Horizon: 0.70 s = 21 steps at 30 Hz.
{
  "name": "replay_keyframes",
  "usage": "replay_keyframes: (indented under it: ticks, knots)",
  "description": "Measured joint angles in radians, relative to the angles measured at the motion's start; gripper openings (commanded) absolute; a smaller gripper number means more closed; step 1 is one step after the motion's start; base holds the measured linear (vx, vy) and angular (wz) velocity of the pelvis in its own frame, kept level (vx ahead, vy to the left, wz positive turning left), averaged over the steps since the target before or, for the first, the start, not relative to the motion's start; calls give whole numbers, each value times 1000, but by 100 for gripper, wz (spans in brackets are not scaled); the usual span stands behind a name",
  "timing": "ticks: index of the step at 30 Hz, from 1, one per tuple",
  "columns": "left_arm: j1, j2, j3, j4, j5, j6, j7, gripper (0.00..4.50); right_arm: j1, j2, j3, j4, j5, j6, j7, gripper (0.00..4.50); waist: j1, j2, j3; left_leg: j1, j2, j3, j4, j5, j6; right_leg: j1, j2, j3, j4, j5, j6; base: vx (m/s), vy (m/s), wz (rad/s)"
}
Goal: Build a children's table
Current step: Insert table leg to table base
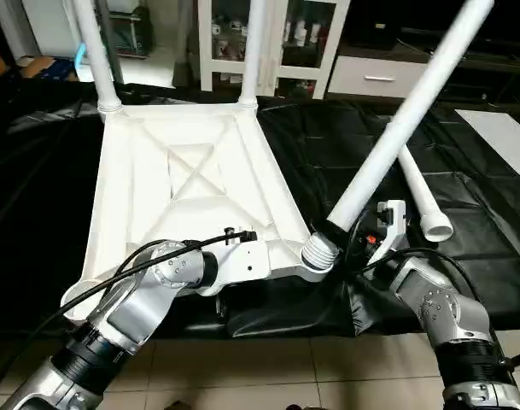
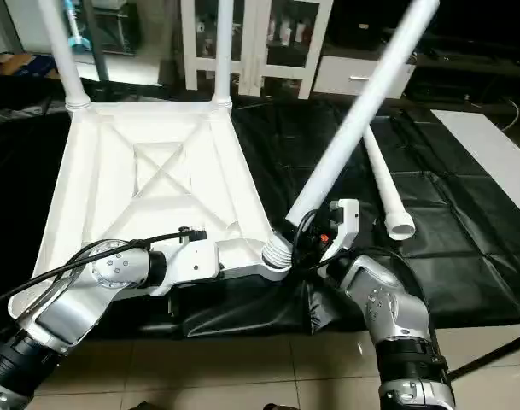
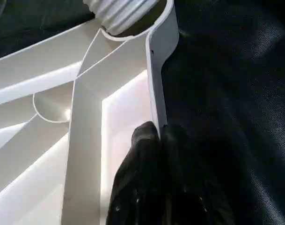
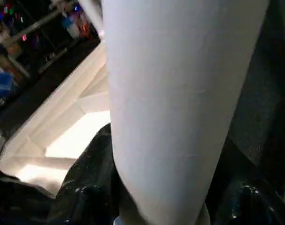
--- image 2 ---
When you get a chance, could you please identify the white plastic table top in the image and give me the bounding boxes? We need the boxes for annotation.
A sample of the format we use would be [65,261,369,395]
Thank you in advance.
[7,97,295,322]

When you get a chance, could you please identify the white plastic table leg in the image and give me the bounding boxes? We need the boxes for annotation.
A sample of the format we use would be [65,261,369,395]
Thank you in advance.
[361,126,418,241]
[260,0,441,271]
[38,0,92,111]
[212,0,237,108]

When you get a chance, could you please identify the black work mat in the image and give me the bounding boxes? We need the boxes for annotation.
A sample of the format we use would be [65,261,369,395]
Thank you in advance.
[0,81,520,341]

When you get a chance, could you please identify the white low drawer unit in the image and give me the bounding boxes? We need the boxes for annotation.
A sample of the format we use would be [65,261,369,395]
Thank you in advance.
[312,50,415,100]

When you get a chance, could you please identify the white glass-door cabinet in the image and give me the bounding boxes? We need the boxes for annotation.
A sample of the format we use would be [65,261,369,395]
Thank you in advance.
[180,0,336,101]

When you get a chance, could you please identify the white sheet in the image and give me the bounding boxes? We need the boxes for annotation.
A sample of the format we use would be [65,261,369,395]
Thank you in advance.
[429,108,520,202]

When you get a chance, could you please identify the grey metal pole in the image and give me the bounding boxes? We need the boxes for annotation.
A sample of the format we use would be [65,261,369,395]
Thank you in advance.
[81,0,109,83]

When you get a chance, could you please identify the light blue hose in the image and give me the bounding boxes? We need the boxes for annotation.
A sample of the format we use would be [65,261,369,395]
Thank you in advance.
[62,0,92,55]

